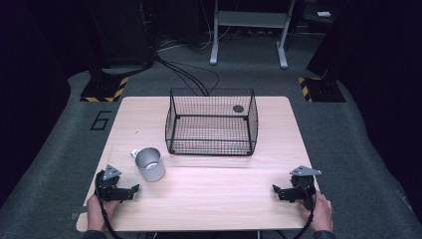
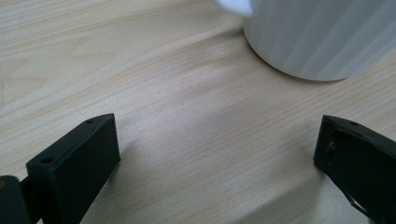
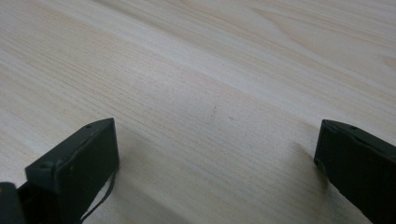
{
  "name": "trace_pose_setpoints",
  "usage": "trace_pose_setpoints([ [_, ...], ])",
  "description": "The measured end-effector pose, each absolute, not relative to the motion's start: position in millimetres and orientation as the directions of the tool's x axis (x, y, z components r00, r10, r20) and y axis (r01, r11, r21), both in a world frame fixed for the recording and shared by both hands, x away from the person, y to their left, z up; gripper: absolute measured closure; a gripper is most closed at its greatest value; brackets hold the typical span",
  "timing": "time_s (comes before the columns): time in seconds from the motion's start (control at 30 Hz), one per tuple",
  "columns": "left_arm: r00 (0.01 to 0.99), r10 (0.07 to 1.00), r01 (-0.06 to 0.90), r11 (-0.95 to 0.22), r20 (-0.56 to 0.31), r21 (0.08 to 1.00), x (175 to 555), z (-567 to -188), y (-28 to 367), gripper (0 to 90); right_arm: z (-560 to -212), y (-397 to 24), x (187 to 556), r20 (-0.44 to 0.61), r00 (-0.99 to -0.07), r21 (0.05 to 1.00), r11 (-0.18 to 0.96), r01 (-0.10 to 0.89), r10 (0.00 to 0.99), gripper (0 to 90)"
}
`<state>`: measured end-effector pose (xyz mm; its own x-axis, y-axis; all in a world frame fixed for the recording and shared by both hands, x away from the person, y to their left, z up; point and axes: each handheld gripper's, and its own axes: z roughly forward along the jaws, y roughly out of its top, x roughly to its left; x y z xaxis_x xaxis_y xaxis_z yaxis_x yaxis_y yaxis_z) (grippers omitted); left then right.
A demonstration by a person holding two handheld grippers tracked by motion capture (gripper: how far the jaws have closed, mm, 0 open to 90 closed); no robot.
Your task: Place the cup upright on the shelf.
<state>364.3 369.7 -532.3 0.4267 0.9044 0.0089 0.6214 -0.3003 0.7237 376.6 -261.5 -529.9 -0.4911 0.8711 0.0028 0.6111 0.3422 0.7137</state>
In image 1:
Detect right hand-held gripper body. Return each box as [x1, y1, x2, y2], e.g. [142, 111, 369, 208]
[281, 165, 322, 211]

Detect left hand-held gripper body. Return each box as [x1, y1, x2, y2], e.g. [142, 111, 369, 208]
[95, 164, 134, 202]

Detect person's left hand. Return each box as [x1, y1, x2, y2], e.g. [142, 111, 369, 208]
[86, 193, 120, 232]

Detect person's right hand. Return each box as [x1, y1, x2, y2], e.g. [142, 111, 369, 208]
[298, 190, 334, 233]

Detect silver metal cup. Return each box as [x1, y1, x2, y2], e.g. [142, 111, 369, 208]
[129, 146, 166, 183]

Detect black base with hazard stripes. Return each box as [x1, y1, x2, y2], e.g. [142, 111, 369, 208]
[80, 76, 130, 104]
[297, 76, 347, 104]

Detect black equipment cabinet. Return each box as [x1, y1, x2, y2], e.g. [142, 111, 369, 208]
[85, 0, 157, 69]

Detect white metal stand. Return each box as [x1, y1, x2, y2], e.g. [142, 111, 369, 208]
[209, 0, 297, 71]

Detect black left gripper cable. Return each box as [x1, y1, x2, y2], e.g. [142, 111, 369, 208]
[95, 169, 124, 239]

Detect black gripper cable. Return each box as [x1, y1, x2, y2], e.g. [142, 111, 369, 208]
[95, 169, 124, 239]
[293, 180, 317, 239]

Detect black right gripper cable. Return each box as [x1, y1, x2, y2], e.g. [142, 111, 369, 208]
[293, 180, 317, 239]

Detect black wire basket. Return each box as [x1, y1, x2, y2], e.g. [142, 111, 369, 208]
[164, 87, 260, 157]

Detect black floor cables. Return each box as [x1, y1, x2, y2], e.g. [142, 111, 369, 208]
[154, 54, 221, 98]

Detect white floor cables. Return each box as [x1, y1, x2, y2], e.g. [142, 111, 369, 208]
[157, 24, 234, 53]

